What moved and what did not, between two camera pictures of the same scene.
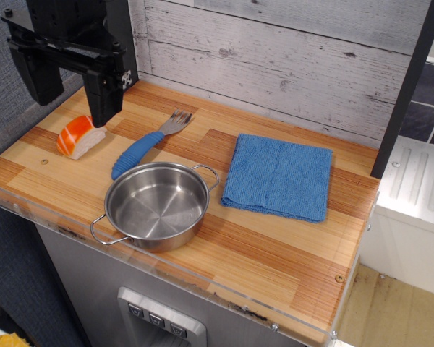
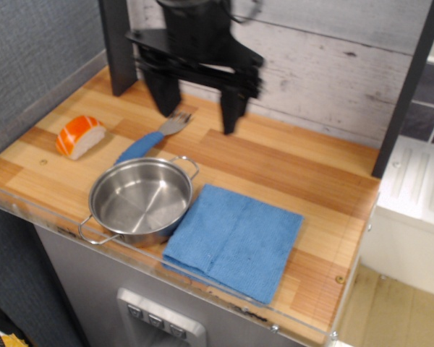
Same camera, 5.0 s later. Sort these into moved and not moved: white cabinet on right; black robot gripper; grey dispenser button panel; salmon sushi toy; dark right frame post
Moved: black robot gripper
Not moved: salmon sushi toy; grey dispenser button panel; white cabinet on right; dark right frame post
